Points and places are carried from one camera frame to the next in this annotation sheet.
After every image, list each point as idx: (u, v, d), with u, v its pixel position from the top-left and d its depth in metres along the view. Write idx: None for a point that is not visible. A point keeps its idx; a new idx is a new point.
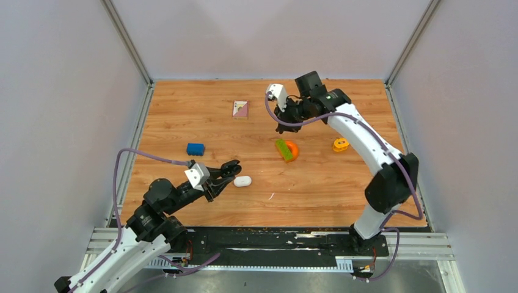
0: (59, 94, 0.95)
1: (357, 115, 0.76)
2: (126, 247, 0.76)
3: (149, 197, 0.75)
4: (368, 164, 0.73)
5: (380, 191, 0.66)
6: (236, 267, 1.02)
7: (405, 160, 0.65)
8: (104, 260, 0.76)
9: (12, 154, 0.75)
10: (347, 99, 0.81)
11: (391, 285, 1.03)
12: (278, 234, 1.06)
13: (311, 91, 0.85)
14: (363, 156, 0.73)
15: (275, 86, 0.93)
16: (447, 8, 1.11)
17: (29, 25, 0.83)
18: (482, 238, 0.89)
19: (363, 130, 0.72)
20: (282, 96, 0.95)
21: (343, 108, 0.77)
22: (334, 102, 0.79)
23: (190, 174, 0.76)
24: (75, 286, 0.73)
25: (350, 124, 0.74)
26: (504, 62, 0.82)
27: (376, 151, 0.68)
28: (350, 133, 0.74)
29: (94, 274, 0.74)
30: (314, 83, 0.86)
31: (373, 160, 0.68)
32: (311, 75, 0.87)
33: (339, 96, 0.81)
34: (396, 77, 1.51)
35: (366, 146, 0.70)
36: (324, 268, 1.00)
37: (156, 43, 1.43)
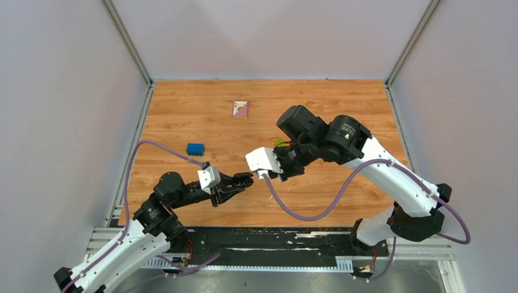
0: (59, 94, 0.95)
1: (383, 152, 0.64)
2: (132, 239, 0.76)
3: (159, 188, 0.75)
4: (399, 202, 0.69)
5: (423, 231, 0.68)
6: (236, 267, 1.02)
7: (443, 192, 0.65)
8: (109, 252, 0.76)
9: (12, 154, 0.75)
10: (364, 130, 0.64)
11: (391, 285, 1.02)
12: (278, 234, 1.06)
13: (311, 133, 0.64)
14: (395, 196, 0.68)
15: (257, 157, 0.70)
16: (448, 8, 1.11)
17: (29, 25, 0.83)
18: (482, 238, 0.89)
19: (397, 171, 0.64)
20: (271, 159, 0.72)
21: (366, 147, 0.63)
22: (353, 141, 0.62)
23: (201, 174, 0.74)
24: (77, 276, 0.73)
25: (383, 168, 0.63)
26: (504, 63, 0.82)
27: (419, 196, 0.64)
28: (383, 177, 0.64)
29: (99, 265, 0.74)
30: (308, 119, 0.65)
31: (418, 206, 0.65)
32: (300, 112, 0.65)
33: (353, 129, 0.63)
34: (396, 77, 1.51)
35: (407, 191, 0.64)
36: (324, 268, 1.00)
37: (156, 43, 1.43)
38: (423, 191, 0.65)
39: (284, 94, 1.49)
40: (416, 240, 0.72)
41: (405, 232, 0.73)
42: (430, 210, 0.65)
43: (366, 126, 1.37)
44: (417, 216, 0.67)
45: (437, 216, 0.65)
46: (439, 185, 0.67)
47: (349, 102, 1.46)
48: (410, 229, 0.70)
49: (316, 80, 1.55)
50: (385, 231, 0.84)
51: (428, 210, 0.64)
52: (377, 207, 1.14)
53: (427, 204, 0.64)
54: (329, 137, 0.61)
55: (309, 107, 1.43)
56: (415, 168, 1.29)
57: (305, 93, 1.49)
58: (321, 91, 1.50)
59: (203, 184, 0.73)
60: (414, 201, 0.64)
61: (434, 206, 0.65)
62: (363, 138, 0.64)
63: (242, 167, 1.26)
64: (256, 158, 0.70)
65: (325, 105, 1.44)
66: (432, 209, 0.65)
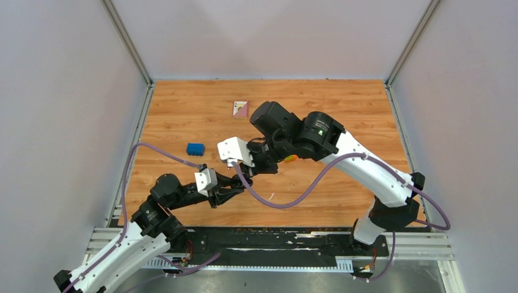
0: (59, 94, 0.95)
1: (357, 145, 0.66)
2: (130, 241, 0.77)
3: (156, 191, 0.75)
4: (375, 193, 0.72)
5: (401, 220, 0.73)
6: (236, 267, 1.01)
7: (416, 180, 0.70)
8: (107, 254, 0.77)
9: (12, 155, 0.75)
10: (338, 125, 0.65)
11: (391, 285, 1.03)
12: (278, 234, 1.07)
13: (285, 130, 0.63)
14: (372, 188, 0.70)
15: (229, 146, 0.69)
16: (448, 8, 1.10)
17: (29, 25, 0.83)
18: (482, 238, 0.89)
19: (372, 164, 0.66)
20: (242, 149, 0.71)
21: (341, 141, 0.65)
22: (327, 137, 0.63)
23: (198, 177, 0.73)
24: (76, 279, 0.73)
25: (360, 163, 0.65)
26: (505, 62, 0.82)
27: (394, 187, 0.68)
28: (361, 171, 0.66)
29: (98, 268, 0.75)
30: (282, 116, 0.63)
31: (394, 196, 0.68)
32: (274, 108, 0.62)
33: (327, 125, 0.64)
34: (396, 77, 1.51)
35: (384, 184, 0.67)
36: (325, 268, 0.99)
37: (155, 43, 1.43)
38: (397, 181, 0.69)
39: (284, 94, 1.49)
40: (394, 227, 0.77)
41: (383, 222, 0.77)
42: (405, 199, 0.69)
43: (366, 126, 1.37)
44: (393, 205, 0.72)
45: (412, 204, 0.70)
46: (413, 174, 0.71)
47: (349, 102, 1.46)
48: (388, 220, 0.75)
49: (315, 80, 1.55)
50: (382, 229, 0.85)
51: (404, 199, 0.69)
52: None
53: (402, 193, 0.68)
54: (303, 134, 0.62)
55: (309, 107, 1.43)
56: (415, 168, 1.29)
57: (305, 93, 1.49)
58: (321, 91, 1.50)
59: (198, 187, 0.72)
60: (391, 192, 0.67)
61: (407, 194, 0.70)
62: (337, 132, 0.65)
63: None
64: (228, 147, 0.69)
65: (325, 105, 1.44)
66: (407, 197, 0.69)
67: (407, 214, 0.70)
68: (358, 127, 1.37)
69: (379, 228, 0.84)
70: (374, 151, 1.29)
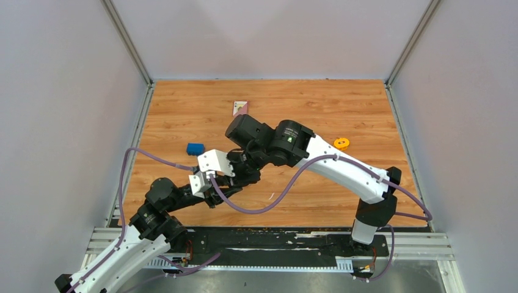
0: (59, 94, 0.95)
1: (328, 148, 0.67)
2: (129, 245, 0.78)
3: (151, 196, 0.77)
4: (354, 191, 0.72)
5: (382, 215, 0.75)
6: (236, 267, 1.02)
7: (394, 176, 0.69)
8: (107, 257, 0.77)
9: (11, 155, 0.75)
10: (307, 130, 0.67)
11: (391, 285, 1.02)
12: (278, 234, 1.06)
13: (258, 140, 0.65)
14: (349, 187, 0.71)
15: (209, 158, 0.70)
16: (447, 8, 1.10)
17: (29, 27, 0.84)
18: (482, 239, 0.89)
19: (343, 163, 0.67)
20: (222, 160, 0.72)
21: (311, 145, 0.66)
22: (297, 143, 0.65)
23: (192, 180, 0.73)
24: (76, 284, 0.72)
25: (330, 163, 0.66)
26: (505, 62, 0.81)
27: (370, 183, 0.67)
28: (333, 171, 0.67)
29: (98, 271, 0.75)
30: (253, 127, 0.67)
31: (371, 193, 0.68)
32: (244, 120, 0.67)
33: (297, 131, 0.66)
34: (396, 77, 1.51)
35: (358, 182, 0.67)
36: (324, 268, 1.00)
37: (155, 43, 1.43)
38: (372, 178, 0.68)
39: (284, 94, 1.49)
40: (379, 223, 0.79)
41: (367, 219, 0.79)
42: (382, 194, 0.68)
43: (366, 126, 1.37)
44: (373, 202, 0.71)
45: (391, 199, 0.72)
46: (388, 170, 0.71)
47: (349, 102, 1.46)
48: (371, 216, 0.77)
49: (315, 80, 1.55)
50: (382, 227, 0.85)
51: (380, 195, 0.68)
52: None
53: (379, 189, 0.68)
54: (275, 143, 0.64)
55: (309, 107, 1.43)
56: (415, 168, 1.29)
57: (305, 93, 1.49)
58: (321, 91, 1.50)
59: (192, 190, 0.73)
60: (366, 188, 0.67)
61: (385, 189, 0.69)
62: (307, 138, 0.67)
63: None
64: (207, 159, 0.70)
65: (325, 105, 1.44)
66: (383, 192, 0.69)
67: (386, 209, 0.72)
68: (358, 127, 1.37)
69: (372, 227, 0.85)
70: (374, 151, 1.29)
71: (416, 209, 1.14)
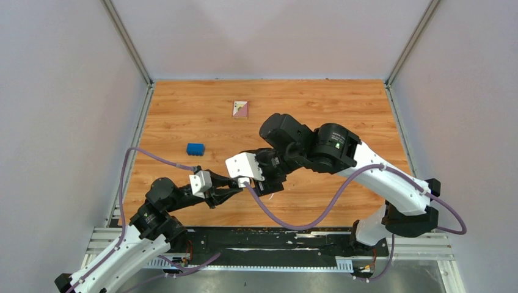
0: (59, 94, 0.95)
1: (374, 156, 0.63)
2: (129, 245, 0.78)
3: (151, 196, 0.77)
4: (393, 203, 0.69)
5: (420, 228, 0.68)
6: (236, 267, 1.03)
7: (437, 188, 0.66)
8: (107, 256, 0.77)
9: (12, 155, 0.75)
10: (353, 136, 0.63)
11: (391, 285, 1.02)
12: (278, 234, 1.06)
13: (300, 143, 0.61)
14: (390, 198, 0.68)
15: (239, 163, 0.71)
16: (447, 8, 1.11)
17: (30, 27, 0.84)
18: (482, 239, 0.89)
19: (390, 174, 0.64)
20: (251, 165, 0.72)
21: (357, 153, 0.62)
22: (344, 150, 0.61)
23: (193, 180, 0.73)
24: (76, 283, 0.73)
25: (377, 173, 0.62)
26: (505, 63, 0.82)
27: (413, 196, 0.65)
28: (377, 182, 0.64)
29: (98, 271, 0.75)
30: (295, 129, 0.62)
31: (413, 206, 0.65)
32: (288, 121, 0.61)
33: (344, 137, 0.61)
34: (396, 77, 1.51)
35: (402, 193, 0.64)
36: (325, 268, 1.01)
37: (155, 43, 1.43)
38: (416, 190, 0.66)
39: (284, 94, 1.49)
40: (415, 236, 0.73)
41: (400, 229, 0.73)
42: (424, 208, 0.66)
43: (366, 126, 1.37)
44: (412, 215, 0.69)
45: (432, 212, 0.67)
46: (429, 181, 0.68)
47: (349, 102, 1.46)
48: (405, 227, 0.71)
49: (315, 80, 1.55)
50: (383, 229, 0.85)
51: (423, 209, 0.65)
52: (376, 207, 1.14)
53: (422, 202, 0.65)
54: (321, 149, 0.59)
55: (310, 107, 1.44)
56: (415, 168, 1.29)
57: (305, 93, 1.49)
58: (321, 91, 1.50)
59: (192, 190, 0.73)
60: (410, 201, 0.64)
61: (427, 203, 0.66)
62: (353, 145, 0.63)
63: None
64: (237, 164, 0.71)
65: (325, 105, 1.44)
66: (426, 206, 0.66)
67: (427, 223, 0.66)
68: (358, 127, 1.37)
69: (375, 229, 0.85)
70: (374, 151, 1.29)
71: None
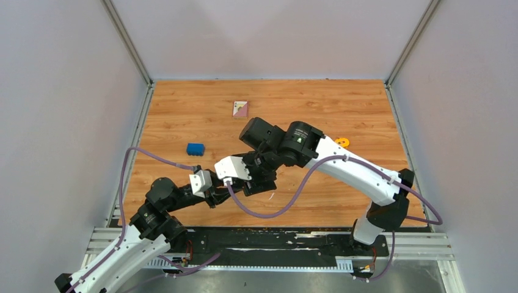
0: (59, 94, 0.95)
1: (338, 148, 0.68)
2: (129, 244, 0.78)
3: (152, 196, 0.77)
4: (365, 193, 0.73)
5: (395, 217, 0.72)
6: (236, 267, 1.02)
7: (405, 176, 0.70)
8: (107, 256, 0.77)
9: (11, 156, 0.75)
10: (317, 131, 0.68)
11: (391, 285, 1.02)
12: (278, 234, 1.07)
13: (269, 141, 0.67)
14: (359, 187, 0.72)
15: (225, 166, 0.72)
16: (447, 8, 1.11)
17: (30, 27, 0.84)
18: (482, 239, 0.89)
19: (354, 164, 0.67)
20: (238, 166, 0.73)
21: (321, 146, 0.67)
22: (307, 144, 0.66)
23: (193, 179, 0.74)
24: (76, 283, 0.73)
25: (340, 164, 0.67)
26: (505, 63, 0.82)
27: (380, 184, 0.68)
28: (343, 173, 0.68)
29: (98, 271, 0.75)
30: (264, 129, 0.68)
31: (380, 194, 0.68)
32: (257, 123, 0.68)
33: (306, 132, 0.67)
34: (396, 77, 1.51)
35: (368, 183, 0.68)
36: (324, 268, 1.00)
37: (155, 44, 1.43)
38: (384, 179, 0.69)
39: (284, 94, 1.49)
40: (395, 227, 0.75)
41: (379, 222, 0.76)
42: (393, 196, 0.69)
43: (366, 126, 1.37)
44: (384, 203, 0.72)
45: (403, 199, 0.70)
46: (401, 171, 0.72)
47: (349, 102, 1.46)
48: (383, 218, 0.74)
49: (315, 80, 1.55)
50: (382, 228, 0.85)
51: (391, 196, 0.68)
52: None
53: (390, 190, 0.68)
54: (284, 143, 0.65)
55: (309, 107, 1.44)
56: (415, 168, 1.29)
57: (305, 93, 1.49)
58: (321, 91, 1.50)
59: (193, 190, 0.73)
60: (376, 190, 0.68)
61: (396, 191, 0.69)
62: (317, 140, 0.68)
63: None
64: (224, 166, 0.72)
65: (325, 105, 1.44)
66: (395, 194, 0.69)
67: (397, 210, 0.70)
68: (358, 127, 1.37)
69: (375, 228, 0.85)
70: (374, 151, 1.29)
71: (415, 209, 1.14)
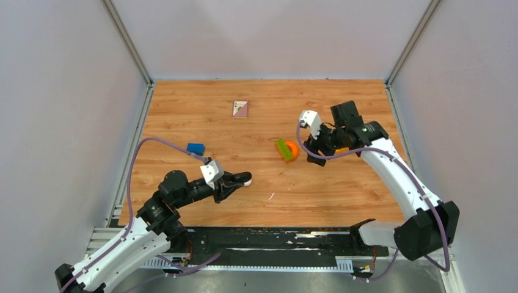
0: (59, 94, 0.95)
1: (393, 151, 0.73)
2: (135, 236, 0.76)
3: (165, 187, 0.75)
4: (402, 208, 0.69)
5: (412, 235, 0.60)
6: (236, 267, 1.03)
7: (445, 207, 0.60)
8: (110, 248, 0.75)
9: (11, 157, 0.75)
10: (385, 133, 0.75)
11: (391, 285, 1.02)
12: (278, 234, 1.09)
13: (346, 120, 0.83)
14: (396, 196, 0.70)
15: (309, 115, 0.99)
16: (447, 8, 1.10)
17: (29, 27, 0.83)
18: (482, 239, 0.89)
19: (398, 168, 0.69)
20: (316, 122, 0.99)
21: (379, 141, 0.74)
22: (370, 135, 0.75)
23: (206, 169, 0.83)
24: (80, 273, 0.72)
25: (384, 160, 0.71)
26: (505, 63, 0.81)
27: (412, 195, 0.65)
28: (385, 171, 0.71)
29: (101, 262, 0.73)
30: (350, 113, 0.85)
31: (407, 204, 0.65)
32: (349, 105, 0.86)
33: (375, 129, 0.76)
34: (396, 77, 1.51)
35: (400, 188, 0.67)
36: (324, 268, 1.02)
37: (155, 43, 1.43)
38: (419, 193, 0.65)
39: (284, 94, 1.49)
40: (408, 254, 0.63)
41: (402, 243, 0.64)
42: (416, 209, 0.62)
43: None
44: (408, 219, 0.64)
45: (431, 229, 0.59)
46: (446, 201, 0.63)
47: (349, 101, 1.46)
48: (404, 237, 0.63)
49: (315, 80, 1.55)
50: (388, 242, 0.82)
51: (416, 210, 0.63)
52: (376, 207, 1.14)
53: (418, 204, 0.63)
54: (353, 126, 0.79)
55: (309, 107, 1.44)
56: (415, 168, 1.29)
57: (305, 93, 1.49)
58: (321, 91, 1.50)
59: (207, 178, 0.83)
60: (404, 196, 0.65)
61: (424, 208, 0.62)
62: (380, 137, 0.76)
63: (240, 167, 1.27)
64: (308, 115, 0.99)
65: (325, 105, 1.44)
66: (421, 210, 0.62)
67: (414, 227, 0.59)
68: None
69: (385, 239, 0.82)
70: None
71: None
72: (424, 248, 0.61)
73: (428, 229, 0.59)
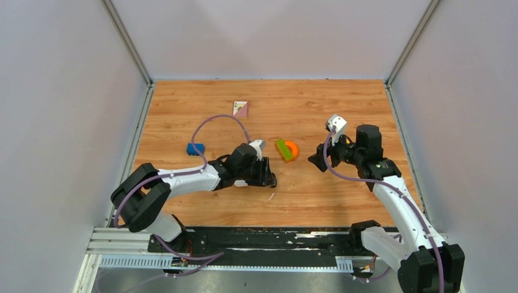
0: (58, 94, 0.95)
1: (403, 190, 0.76)
2: (209, 174, 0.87)
3: (240, 150, 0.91)
4: (407, 245, 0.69)
5: (413, 273, 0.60)
6: (236, 267, 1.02)
7: (448, 249, 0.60)
8: (191, 173, 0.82)
9: (11, 158, 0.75)
10: (399, 171, 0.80)
11: (391, 285, 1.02)
12: (278, 234, 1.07)
13: (367, 152, 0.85)
14: (402, 232, 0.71)
15: (339, 121, 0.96)
16: (447, 8, 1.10)
17: (28, 27, 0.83)
18: (482, 239, 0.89)
19: (407, 205, 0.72)
20: (341, 132, 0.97)
21: (392, 178, 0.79)
22: (385, 173, 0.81)
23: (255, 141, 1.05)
24: (169, 174, 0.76)
25: (394, 196, 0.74)
26: (504, 63, 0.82)
27: (416, 231, 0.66)
28: (394, 207, 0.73)
29: (184, 177, 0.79)
30: (375, 143, 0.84)
31: (410, 239, 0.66)
32: (375, 134, 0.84)
33: (390, 168, 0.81)
34: (396, 77, 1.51)
35: (405, 223, 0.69)
36: (324, 268, 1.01)
37: (156, 44, 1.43)
38: (423, 231, 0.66)
39: (284, 94, 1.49)
40: None
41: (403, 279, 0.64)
42: (419, 245, 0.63)
43: None
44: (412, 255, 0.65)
45: (432, 269, 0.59)
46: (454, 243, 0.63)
47: (349, 102, 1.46)
48: (405, 272, 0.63)
49: (315, 80, 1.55)
50: (383, 253, 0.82)
51: (418, 246, 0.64)
52: (376, 207, 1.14)
53: (419, 240, 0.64)
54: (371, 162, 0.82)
55: (309, 107, 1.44)
56: (415, 168, 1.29)
57: (306, 93, 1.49)
58: (321, 91, 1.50)
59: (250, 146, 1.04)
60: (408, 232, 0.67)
61: (427, 245, 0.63)
62: (393, 174, 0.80)
63: None
64: (338, 121, 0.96)
65: (325, 105, 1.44)
66: (423, 246, 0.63)
67: (414, 262, 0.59)
68: None
69: (382, 248, 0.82)
70: None
71: None
72: (426, 289, 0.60)
73: (429, 270, 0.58)
